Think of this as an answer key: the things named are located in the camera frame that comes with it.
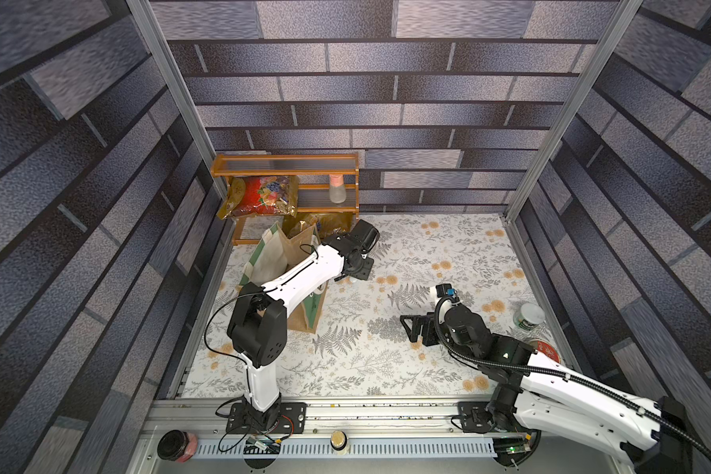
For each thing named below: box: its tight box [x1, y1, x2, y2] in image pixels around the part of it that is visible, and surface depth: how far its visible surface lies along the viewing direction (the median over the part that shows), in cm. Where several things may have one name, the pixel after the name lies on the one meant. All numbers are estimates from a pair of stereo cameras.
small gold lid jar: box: [329, 429, 348, 452], surface depth 60 cm
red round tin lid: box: [529, 339, 562, 364], surface depth 84 cm
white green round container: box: [512, 302, 547, 331], surface depth 87 cm
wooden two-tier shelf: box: [211, 152, 360, 246], surface depth 105 cm
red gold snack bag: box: [216, 174, 300, 221], surface depth 100 cm
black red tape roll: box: [157, 429, 199, 464], surface depth 66 cm
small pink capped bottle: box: [328, 173, 347, 205], surface depth 105 cm
